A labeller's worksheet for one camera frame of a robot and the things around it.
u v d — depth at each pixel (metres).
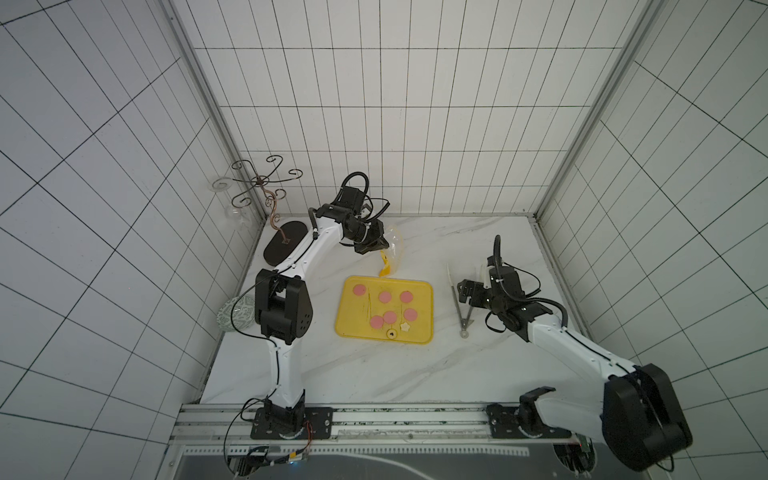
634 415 0.41
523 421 0.66
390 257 0.95
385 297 0.97
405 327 0.90
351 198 0.75
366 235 0.78
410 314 0.93
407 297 0.98
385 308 0.95
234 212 0.90
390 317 0.93
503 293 0.65
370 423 0.74
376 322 0.90
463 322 0.90
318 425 0.73
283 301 0.54
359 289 0.98
